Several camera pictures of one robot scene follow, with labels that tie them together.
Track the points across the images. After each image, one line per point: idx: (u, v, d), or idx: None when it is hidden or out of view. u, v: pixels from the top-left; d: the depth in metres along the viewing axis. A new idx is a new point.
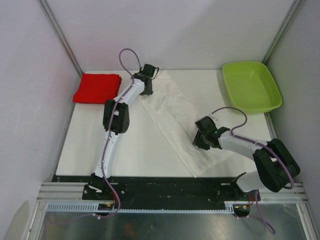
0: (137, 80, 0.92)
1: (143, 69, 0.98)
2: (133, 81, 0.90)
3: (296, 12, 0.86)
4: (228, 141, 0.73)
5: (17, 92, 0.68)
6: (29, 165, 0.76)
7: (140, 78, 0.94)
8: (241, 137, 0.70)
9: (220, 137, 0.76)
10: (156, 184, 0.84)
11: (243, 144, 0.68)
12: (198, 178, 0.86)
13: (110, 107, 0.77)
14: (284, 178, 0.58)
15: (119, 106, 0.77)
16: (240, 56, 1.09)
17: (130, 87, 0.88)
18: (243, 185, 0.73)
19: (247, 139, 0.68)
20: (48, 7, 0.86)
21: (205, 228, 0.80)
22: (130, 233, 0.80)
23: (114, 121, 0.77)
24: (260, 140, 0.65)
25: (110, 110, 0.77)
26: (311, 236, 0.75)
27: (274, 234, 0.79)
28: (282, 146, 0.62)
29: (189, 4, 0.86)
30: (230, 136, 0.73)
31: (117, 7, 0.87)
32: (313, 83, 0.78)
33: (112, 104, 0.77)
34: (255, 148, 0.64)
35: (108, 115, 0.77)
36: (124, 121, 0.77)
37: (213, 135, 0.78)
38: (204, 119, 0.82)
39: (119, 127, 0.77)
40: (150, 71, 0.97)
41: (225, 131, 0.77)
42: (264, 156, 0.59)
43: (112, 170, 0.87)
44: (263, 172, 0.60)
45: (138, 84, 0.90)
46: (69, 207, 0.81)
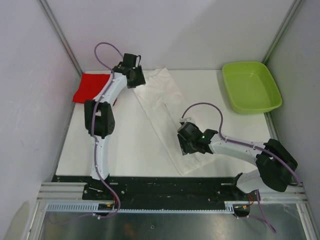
0: (118, 74, 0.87)
1: (124, 60, 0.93)
2: (113, 77, 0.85)
3: (296, 11, 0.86)
4: (222, 147, 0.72)
5: (17, 92, 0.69)
6: (29, 165, 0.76)
7: (120, 71, 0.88)
8: (234, 141, 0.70)
9: (211, 143, 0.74)
10: (156, 184, 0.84)
11: (240, 149, 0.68)
12: (198, 178, 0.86)
13: (90, 108, 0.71)
14: (287, 175, 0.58)
15: (101, 106, 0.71)
16: (240, 56, 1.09)
17: (111, 83, 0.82)
18: (242, 187, 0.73)
19: (243, 143, 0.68)
20: (48, 7, 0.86)
21: (205, 228, 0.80)
22: (130, 233, 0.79)
23: (97, 122, 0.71)
24: (257, 144, 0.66)
25: (91, 111, 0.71)
26: (312, 236, 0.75)
27: (275, 232, 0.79)
28: (279, 146, 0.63)
29: (189, 4, 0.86)
30: (222, 141, 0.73)
31: (117, 7, 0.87)
32: (314, 83, 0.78)
33: (92, 105, 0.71)
34: (256, 153, 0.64)
35: (90, 117, 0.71)
36: (109, 122, 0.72)
37: (202, 141, 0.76)
38: (187, 126, 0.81)
39: (103, 129, 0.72)
40: (131, 62, 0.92)
41: (214, 134, 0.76)
42: (266, 160, 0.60)
43: (112, 171, 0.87)
44: (268, 176, 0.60)
45: (119, 78, 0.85)
46: (69, 207, 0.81)
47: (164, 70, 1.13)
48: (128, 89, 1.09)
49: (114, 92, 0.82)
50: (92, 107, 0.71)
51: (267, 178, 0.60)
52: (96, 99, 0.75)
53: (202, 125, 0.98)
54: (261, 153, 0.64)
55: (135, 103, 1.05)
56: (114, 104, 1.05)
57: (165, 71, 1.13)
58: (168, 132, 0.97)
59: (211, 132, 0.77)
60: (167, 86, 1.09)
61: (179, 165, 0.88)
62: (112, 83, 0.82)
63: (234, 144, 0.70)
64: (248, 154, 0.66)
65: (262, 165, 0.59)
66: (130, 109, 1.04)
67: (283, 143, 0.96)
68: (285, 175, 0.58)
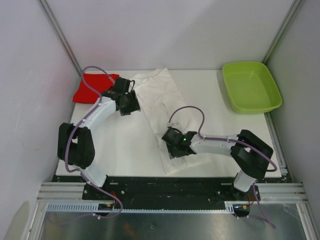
0: (106, 98, 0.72)
1: (115, 85, 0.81)
2: (99, 100, 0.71)
3: (296, 11, 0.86)
4: (202, 146, 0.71)
5: (18, 92, 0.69)
6: (29, 165, 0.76)
7: (109, 95, 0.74)
8: (211, 137, 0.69)
9: (191, 144, 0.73)
10: (156, 184, 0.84)
11: (217, 145, 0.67)
12: (198, 179, 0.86)
13: (66, 134, 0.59)
14: (264, 163, 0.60)
15: (79, 132, 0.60)
16: (240, 56, 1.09)
17: (95, 107, 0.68)
18: (240, 186, 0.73)
19: (219, 139, 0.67)
20: (48, 7, 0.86)
21: (205, 227, 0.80)
22: (130, 233, 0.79)
23: (72, 151, 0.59)
24: (231, 136, 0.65)
25: (66, 138, 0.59)
26: (311, 236, 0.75)
27: (274, 228, 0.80)
28: (251, 135, 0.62)
29: (189, 4, 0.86)
30: (201, 140, 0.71)
31: (117, 7, 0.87)
32: (314, 83, 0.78)
33: (69, 129, 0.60)
34: (231, 146, 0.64)
35: (64, 144, 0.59)
36: (86, 151, 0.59)
37: (185, 143, 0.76)
38: (170, 132, 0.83)
39: (78, 159, 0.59)
40: (123, 87, 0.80)
41: (194, 135, 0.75)
42: (241, 151, 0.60)
43: (112, 171, 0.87)
44: (247, 167, 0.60)
45: (107, 102, 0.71)
46: (69, 207, 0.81)
47: (164, 70, 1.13)
48: None
49: (97, 118, 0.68)
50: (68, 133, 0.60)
51: (245, 168, 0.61)
52: (75, 123, 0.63)
53: (202, 125, 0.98)
54: (235, 144, 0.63)
55: None
56: None
57: (165, 71, 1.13)
58: None
59: (191, 133, 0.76)
60: (167, 86, 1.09)
61: (165, 164, 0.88)
62: (96, 107, 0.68)
63: (211, 141, 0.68)
64: (224, 147, 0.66)
65: (239, 157, 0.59)
66: None
67: (284, 143, 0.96)
68: (262, 162, 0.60)
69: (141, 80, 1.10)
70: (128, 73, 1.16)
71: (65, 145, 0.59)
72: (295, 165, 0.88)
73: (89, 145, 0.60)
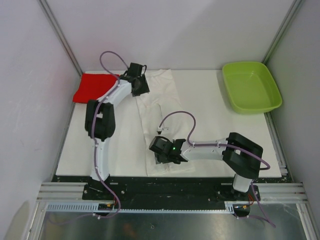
0: (123, 80, 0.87)
1: (129, 69, 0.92)
2: (118, 82, 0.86)
3: (296, 11, 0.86)
4: (192, 153, 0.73)
5: (17, 92, 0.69)
6: (29, 164, 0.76)
7: (126, 79, 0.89)
8: (200, 144, 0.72)
9: (182, 153, 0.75)
10: (156, 184, 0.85)
11: (207, 151, 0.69)
12: (198, 179, 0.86)
13: (93, 109, 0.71)
14: (256, 162, 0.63)
15: (103, 107, 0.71)
16: (240, 55, 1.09)
17: (115, 87, 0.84)
18: (240, 187, 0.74)
19: (208, 145, 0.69)
20: (48, 7, 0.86)
21: (205, 227, 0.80)
22: (130, 232, 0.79)
23: (97, 124, 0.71)
24: (221, 141, 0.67)
25: (93, 112, 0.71)
26: (312, 236, 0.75)
27: (275, 227, 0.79)
28: (240, 137, 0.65)
29: (189, 4, 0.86)
30: (190, 147, 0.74)
31: (117, 7, 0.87)
32: (313, 83, 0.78)
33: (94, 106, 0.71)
34: (221, 150, 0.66)
35: (91, 117, 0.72)
36: (109, 125, 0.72)
37: (175, 152, 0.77)
38: (157, 141, 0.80)
39: (103, 131, 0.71)
40: (137, 71, 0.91)
41: (183, 142, 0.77)
42: (232, 155, 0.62)
43: (112, 171, 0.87)
44: (240, 169, 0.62)
45: (125, 85, 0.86)
46: (69, 207, 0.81)
47: (167, 71, 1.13)
48: None
49: (118, 97, 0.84)
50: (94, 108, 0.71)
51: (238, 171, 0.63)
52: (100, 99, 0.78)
53: (202, 125, 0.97)
54: (225, 149, 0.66)
55: (134, 104, 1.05)
56: None
57: (169, 74, 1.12)
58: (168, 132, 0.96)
59: (180, 141, 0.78)
60: (168, 86, 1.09)
61: (148, 167, 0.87)
62: (116, 88, 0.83)
63: (201, 147, 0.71)
64: (215, 153, 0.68)
65: (231, 161, 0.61)
66: (129, 109, 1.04)
67: (284, 143, 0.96)
68: (253, 162, 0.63)
69: None
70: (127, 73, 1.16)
71: (92, 118, 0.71)
72: (295, 165, 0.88)
73: (111, 119, 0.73)
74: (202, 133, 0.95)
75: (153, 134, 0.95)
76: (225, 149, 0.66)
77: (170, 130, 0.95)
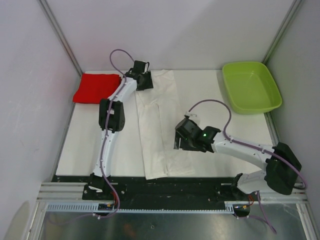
0: (129, 78, 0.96)
1: (134, 66, 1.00)
2: (125, 80, 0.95)
3: (296, 11, 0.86)
4: (225, 147, 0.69)
5: (17, 92, 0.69)
6: (29, 165, 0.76)
7: (132, 76, 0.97)
8: (239, 142, 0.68)
9: (214, 143, 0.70)
10: (156, 184, 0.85)
11: (247, 153, 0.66)
12: (198, 178, 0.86)
13: (105, 107, 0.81)
14: (293, 179, 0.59)
15: (114, 105, 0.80)
16: (240, 56, 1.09)
17: (123, 86, 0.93)
18: (245, 188, 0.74)
19: (251, 147, 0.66)
20: (48, 7, 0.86)
21: (205, 227, 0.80)
22: (130, 232, 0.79)
23: (110, 119, 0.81)
24: (267, 147, 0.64)
25: (105, 109, 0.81)
26: (311, 236, 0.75)
27: (275, 233, 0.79)
28: (289, 151, 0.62)
29: (189, 5, 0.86)
30: (226, 141, 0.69)
31: (117, 8, 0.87)
32: (313, 83, 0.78)
33: (106, 105, 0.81)
34: (265, 157, 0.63)
35: (104, 114, 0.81)
36: (120, 119, 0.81)
37: (203, 139, 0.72)
38: (186, 123, 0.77)
39: (115, 125, 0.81)
40: (141, 68, 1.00)
41: (216, 132, 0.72)
42: (276, 165, 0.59)
43: (112, 171, 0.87)
44: (273, 181, 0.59)
45: (131, 82, 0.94)
46: (69, 207, 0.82)
47: (169, 72, 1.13)
48: None
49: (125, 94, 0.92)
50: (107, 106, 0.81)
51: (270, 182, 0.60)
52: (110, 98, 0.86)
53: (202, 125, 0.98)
54: (269, 157, 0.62)
55: (135, 103, 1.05)
56: None
57: (170, 74, 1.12)
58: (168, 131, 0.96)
59: (213, 130, 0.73)
60: (168, 86, 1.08)
61: (147, 168, 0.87)
62: (124, 86, 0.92)
63: (239, 145, 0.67)
64: (257, 158, 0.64)
65: (274, 171, 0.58)
66: (130, 109, 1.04)
67: (283, 143, 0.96)
68: (290, 177, 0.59)
69: None
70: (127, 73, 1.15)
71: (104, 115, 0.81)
72: None
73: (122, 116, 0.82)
74: None
75: (153, 134, 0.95)
76: (269, 157, 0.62)
77: (198, 119, 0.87)
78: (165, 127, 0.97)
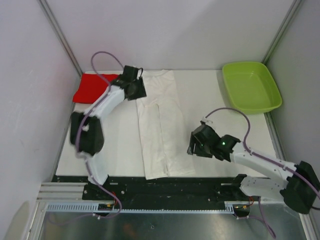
0: (115, 87, 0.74)
1: (123, 73, 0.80)
2: (108, 89, 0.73)
3: (296, 11, 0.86)
4: (244, 159, 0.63)
5: (17, 92, 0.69)
6: (29, 165, 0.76)
7: (118, 85, 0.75)
8: (260, 155, 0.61)
9: (232, 153, 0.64)
10: (156, 184, 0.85)
11: (267, 168, 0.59)
12: (198, 178, 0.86)
13: (77, 121, 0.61)
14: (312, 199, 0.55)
15: (90, 120, 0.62)
16: (240, 56, 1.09)
17: (105, 96, 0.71)
18: (249, 191, 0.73)
19: (270, 161, 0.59)
20: (49, 7, 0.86)
21: (205, 228, 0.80)
22: (130, 233, 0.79)
23: (83, 139, 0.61)
24: (288, 165, 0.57)
25: (78, 126, 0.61)
26: (311, 236, 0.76)
27: (275, 237, 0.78)
28: (312, 171, 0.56)
29: (189, 5, 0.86)
30: (246, 152, 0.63)
31: (117, 8, 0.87)
32: (314, 83, 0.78)
33: (79, 118, 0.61)
34: (287, 176, 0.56)
35: (75, 131, 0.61)
36: (97, 140, 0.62)
37: (222, 147, 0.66)
38: (204, 129, 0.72)
39: (89, 147, 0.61)
40: (132, 75, 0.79)
41: (236, 142, 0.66)
42: (297, 185, 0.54)
43: (112, 171, 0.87)
44: (292, 199, 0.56)
45: (116, 91, 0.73)
46: (69, 207, 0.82)
47: (169, 72, 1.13)
48: None
49: (107, 107, 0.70)
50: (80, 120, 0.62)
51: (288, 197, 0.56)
52: (85, 111, 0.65)
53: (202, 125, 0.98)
54: (291, 175, 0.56)
55: (135, 104, 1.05)
56: None
57: (170, 74, 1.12)
58: (169, 131, 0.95)
59: (233, 139, 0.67)
60: (168, 86, 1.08)
61: (147, 168, 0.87)
62: (106, 96, 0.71)
63: (259, 159, 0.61)
64: (277, 175, 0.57)
65: (295, 191, 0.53)
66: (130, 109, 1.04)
67: (283, 143, 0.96)
68: (310, 197, 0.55)
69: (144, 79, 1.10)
70: None
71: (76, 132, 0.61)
72: None
73: (100, 133, 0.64)
74: None
75: (153, 134, 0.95)
76: (291, 175, 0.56)
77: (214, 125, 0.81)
78: (166, 127, 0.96)
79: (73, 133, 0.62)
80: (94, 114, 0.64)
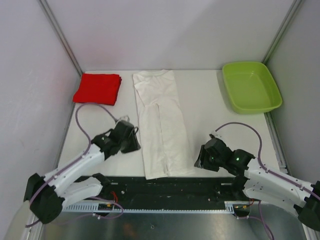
0: (95, 148, 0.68)
1: (115, 129, 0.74)
2: (85, 151, 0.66)
3: (296, 10, 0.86)
4: (260, 177, 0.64)
5: (17, 92, 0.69)
6: (29, 165, 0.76)
7: (101, 144, 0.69)
8: (276, 174, 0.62)
9: (248, 170, 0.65)
10: (156, 184, 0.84)
11: (284, 187, 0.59)
12: (198, 178, 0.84)
13: (34, 187, 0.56)
14: None
15: (45, 191, 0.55)
16: (240, 56, 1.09)
17: (78, 160, 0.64)
18: (253, 193, 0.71)
19: (287, 181, 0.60)
20: (48, 7, 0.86)
21: (205, 227, 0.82)
22: (130, 233, 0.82)
23: (35, 208, 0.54)
24: (306, 185, 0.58)
25: (32, 193, 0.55)
26: (312, 236, 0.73)
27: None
28: None
29: (189, 4, 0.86)
30: (262, 170, 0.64)
31: (117, 8, 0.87)
32: (314, 84, 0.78)
33: (38, 182, 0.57)
34: (304, 196, 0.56)
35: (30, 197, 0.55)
36: (50, 211, 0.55)
37: (236, 163, 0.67)
38: (217, 144, 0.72)
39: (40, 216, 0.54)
40: (122, 134, 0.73)
41: (250, 158, 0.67)
42: (315, 205, 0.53)
43: (113, 170, 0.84)
44: (309, 219, 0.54)
45: (93, 155, 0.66)
46: (68, 207, 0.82)
47: (169, 72, 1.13)
48: (128, 89, 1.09)
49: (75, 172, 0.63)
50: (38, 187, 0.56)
51: (303, 217, 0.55)
52: (47, 177, 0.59)
53: (201, 125, 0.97)
54: (309, 196, 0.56)
55: (134, 103, 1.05)
56: (114, 104, 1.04)
57: (170, 74, 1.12)
58: (169, 131, 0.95)
59: (247, 154, 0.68)
60: (168, 86, 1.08)
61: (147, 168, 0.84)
62: (79, 159, 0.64)
63: (276, 178, 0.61)
64: (294, 195, 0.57)
65: (311, 211, 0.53)
66: (129, 108, 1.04)
67: (283, 143, 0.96)
68: None
69: (144, 79, 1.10)
70: (128, 73, 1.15)
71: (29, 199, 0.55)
72: (296, 165, 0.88)
73: (57, 200, 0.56)
74: (201, 134, 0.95)
75: (153, 134, 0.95)
76: (309, 196, 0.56)
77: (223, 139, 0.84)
78: (166, 127, 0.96)
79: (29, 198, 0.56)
80: (52, 184, 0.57)
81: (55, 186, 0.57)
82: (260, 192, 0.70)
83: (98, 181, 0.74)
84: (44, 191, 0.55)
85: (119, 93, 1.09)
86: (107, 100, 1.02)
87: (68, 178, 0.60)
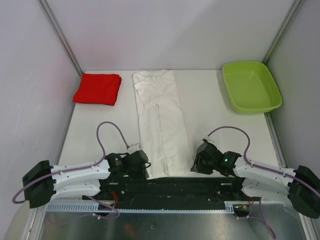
0: (104, 166, 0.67)
1: (129, 155, 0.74)
2: (97, 163, 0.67)
3: (296, 11, 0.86)
4: (247, 172, 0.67)
5: (17, 92, 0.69)
6: (29, 164, 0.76)
7: (111, 164, 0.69)
8: (261, 166, 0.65)
9: (236, 168, 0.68)
10: (156, 184, 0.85)
11: (269, 177, 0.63)
12: (198, 179, 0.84)
13: (41, 171, 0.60)
14: None
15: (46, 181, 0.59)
16: (240, 56, 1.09)
17: (86, 168, 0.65)
18: (250, 192, 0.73)
19: (271, 170, 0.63)
20: (48, 7, 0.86)
21: (205, 227, 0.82)
22: (131, 233, 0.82)
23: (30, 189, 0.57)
24: (288, 171, 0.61)
25: (36, 175, 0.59)
26: (312, 236, 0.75)
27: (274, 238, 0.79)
28: (311, 174, 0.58)
29: (189, 4, 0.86)
30: (247, 166, 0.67)
31: (117, 7, 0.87)
32: (313, 84, 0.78)
33: (45, 170, 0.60)
34: (287, 182, 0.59)
35: (33, 177, 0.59)
36: (39, 199, 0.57)
37: (226, 164, 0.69)
38: (208, 147, 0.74)
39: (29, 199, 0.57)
40: (133, 163, 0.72)
41: (237, 157, 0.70)
42: (299, 190, 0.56)
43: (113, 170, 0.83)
44: (298, 204, 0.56)
45: (102, 171, 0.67)
46: (69, 207, 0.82)
47: (169, 72, 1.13)
48: (128, 89, 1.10)
49: (77, 177, 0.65)
50: (42, 173, 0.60)
51: (296, 205, 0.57)
52: (55, 168, 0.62)
53: (201, 125, 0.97)
54: (292, 181, 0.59)
55: (134, 103, 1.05)
56: (114, 104, 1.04)
57: (170, 74, 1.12)
58: (169, 131, 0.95)
59: (235, 154, 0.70)
60: (168, 86, 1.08)
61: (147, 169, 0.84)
62: (87, 168, 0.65)
63: (261, 170, 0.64)
64: (278, 182, 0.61)
65: (297, 195, 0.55)
66: (129, 108, 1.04)
67: (283, 143, 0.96)
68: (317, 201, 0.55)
69: (144, 79, 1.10)
70: (127, 73, 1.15)
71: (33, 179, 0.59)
72: (296, 165, 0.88)
73: (49, 195, 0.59)
74: (201, 134, 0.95)
75: (153, 134, 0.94)
76: (292, 181, 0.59)
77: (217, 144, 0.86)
78: (166, 126, 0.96)
79: (29, 178, 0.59)
80: (55, 178, 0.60)
81: (56, 181, 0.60)
82: (257, 189, 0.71)
83: (99, 183, 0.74)
84: (45, 181, 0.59)
85: (119, 93, 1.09)
86: (107, 100, 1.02)
87: (70, 179, 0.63)
